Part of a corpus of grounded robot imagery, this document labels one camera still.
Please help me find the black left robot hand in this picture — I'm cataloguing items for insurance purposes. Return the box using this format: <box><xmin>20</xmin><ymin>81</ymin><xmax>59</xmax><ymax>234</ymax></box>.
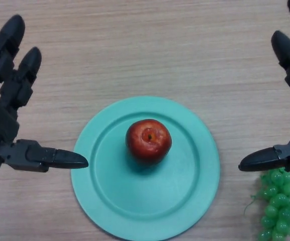
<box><xmin>0</xmin><ymin>14</ymin><xmax>89</xmax><ymax>178</ymax></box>

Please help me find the red apple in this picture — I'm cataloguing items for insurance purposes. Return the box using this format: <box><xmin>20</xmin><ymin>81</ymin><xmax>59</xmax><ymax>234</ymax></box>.
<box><xmin>125</xmin><ymin>119</ymin><xmax>172</xmax><ymax>166</ymax></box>

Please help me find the green round plate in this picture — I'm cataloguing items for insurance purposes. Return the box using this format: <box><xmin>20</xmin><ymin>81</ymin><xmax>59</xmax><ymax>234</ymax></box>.
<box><xmin>70</xmin><ymin>95</ymin><xmax>221</xmax><ymax>240</ymax></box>

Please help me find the green grape bunch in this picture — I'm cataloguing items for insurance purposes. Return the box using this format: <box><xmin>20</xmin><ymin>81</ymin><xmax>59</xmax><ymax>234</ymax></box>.
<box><xmin>244</xmin><ymin>168</ymin><xmax>290</xmax><ymax>241</ymax></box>

